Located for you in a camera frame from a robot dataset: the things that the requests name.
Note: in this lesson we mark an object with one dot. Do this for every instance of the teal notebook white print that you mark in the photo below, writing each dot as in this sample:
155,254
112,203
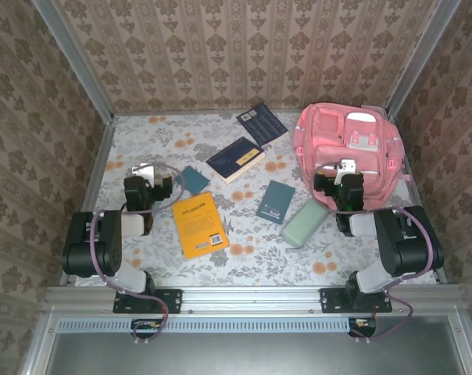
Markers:
275,201

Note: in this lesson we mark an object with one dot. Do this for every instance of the aluminium frame post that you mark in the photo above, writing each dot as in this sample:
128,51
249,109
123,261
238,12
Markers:
419,58
76,66

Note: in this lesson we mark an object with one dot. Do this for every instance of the metal sheet panel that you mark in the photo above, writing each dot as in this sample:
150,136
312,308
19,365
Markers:
240,355

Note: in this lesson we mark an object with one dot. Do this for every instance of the aluminium front rail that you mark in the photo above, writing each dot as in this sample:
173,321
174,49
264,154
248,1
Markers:
251,298

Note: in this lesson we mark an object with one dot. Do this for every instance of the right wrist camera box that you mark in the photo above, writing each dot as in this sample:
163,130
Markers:
345,166

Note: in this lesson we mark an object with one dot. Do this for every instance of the aluminium side rail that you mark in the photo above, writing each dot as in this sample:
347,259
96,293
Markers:
89,195
415,195

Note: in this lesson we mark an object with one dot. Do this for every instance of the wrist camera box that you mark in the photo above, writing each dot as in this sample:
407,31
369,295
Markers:
345,166
142,172

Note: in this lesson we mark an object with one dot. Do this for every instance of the small dark teal notebook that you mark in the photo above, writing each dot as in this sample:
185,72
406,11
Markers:
195,180

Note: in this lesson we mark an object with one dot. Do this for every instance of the green pencil case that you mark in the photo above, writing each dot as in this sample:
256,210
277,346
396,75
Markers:
302,226

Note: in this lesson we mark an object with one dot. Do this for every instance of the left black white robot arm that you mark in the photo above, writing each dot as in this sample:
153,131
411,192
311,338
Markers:
103,250

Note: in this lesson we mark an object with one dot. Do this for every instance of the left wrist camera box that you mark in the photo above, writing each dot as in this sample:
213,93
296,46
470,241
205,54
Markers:
142,172

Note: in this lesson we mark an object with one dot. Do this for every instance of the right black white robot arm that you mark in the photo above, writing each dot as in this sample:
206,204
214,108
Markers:
408,250

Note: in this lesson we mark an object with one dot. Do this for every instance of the thin dark blue book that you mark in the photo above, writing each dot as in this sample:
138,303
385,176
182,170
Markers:
261,125

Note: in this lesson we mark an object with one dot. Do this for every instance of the pink backpack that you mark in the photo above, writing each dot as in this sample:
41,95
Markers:
330,133

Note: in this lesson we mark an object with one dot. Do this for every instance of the thick navy book yellow label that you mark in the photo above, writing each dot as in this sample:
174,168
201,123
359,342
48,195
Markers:
232,158

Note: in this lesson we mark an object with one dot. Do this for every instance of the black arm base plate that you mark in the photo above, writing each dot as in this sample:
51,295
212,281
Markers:
173,301
330,301

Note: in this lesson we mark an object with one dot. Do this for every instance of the floral tablecloth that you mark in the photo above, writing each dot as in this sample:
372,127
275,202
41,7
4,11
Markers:
251,265

